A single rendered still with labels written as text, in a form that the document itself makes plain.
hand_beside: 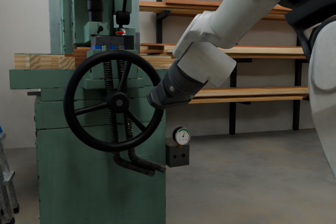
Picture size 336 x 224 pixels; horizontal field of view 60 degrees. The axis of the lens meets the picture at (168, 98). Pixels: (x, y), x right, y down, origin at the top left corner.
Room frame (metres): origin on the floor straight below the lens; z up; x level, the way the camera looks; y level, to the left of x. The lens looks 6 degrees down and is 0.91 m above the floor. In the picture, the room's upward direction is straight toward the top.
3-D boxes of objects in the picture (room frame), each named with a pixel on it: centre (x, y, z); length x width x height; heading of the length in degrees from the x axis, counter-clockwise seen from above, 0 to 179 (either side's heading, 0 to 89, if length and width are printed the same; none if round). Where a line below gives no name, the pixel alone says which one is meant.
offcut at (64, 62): (0.96, 0.33, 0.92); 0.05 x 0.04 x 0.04; 119
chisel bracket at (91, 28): (1.15, 0.28, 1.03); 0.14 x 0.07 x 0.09; 23
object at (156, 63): (1.17, 0.17, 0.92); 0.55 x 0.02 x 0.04; 113
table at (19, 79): (1.04, 0.22, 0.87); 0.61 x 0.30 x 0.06; 113
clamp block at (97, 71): (0.96, 0.18, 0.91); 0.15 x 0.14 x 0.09; 113
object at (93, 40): (0.96, 0.18, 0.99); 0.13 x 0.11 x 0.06; 113
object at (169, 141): (1.10, -0.02, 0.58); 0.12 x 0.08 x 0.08; 23
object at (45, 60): (1.15, 0.27, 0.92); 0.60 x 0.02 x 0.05; 113
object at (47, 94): (1.07, 0.25, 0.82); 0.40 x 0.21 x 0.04; 113
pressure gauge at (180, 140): (1.03, -0.05, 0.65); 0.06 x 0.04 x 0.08; 113
